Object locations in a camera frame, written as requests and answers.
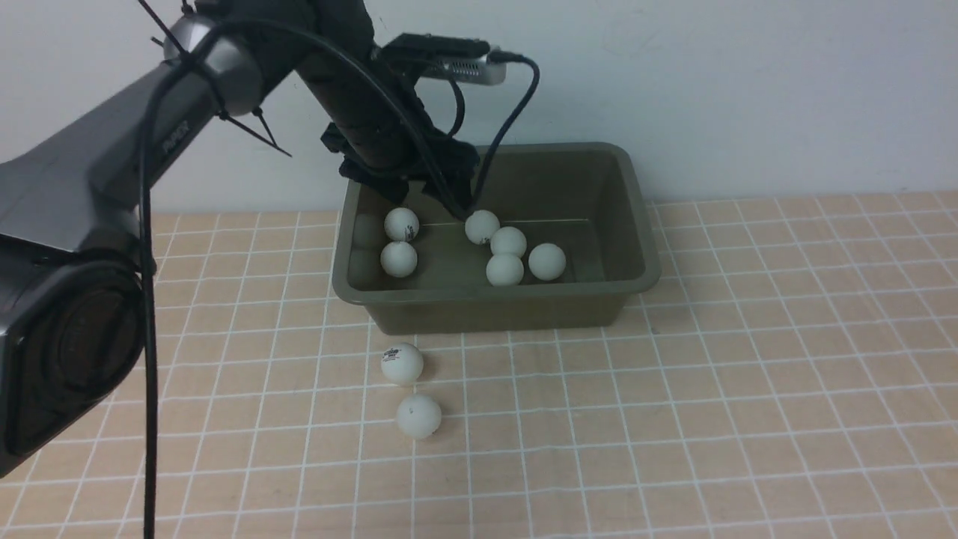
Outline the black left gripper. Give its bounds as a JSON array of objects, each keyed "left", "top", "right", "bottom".
[{"left": 296, "top": 45, "right": 480, "bottom": 218}]

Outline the white ping-pong ball red logo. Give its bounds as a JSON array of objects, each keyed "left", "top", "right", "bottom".
[{"left": 383, "top": 207, "right": 420, "bottom": 243}]

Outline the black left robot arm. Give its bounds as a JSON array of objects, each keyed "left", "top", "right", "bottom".
[{"left": 1, "top": 1, "right": 480, "bottom": 475}]

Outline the white ping-pong ball logo top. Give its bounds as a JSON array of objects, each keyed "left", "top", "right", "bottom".
[{"left": 380, "top": 342, "right": 425, "bottom": 386}]

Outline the white ping-pong ball plain centre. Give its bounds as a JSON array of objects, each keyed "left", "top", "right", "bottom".
[{"left": 394, "top": 393, "right": 442, "bottom": 440}]

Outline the olive green plastic bin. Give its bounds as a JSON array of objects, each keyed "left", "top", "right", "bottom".
[{"left": 331, "top": 142, "right": 662, "bottom": 335}]

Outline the orange checkered tablecloth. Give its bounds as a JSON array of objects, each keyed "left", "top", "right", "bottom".
[{"left": 0, "top": 190, "right": 958, "bottom": 539}]

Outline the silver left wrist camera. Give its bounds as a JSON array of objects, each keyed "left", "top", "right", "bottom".
[{"left": 379, "top": 33, "right": 507, "bottom": 86}]

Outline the black left camera cable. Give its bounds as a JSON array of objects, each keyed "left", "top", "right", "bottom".
[{"left": 138, "top": 19, "right": 541, "bottom": 539}]

